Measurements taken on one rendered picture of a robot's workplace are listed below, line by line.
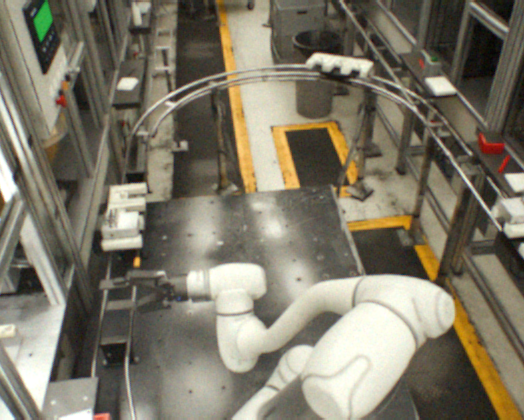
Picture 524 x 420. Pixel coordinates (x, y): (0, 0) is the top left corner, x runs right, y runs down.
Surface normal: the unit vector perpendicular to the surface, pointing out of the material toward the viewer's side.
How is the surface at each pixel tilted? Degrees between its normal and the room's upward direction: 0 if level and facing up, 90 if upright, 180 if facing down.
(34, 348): 0
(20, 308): 0
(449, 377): 0
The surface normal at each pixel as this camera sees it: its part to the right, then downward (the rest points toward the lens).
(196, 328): -0.03, -0.77
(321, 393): -0.62, 0.45
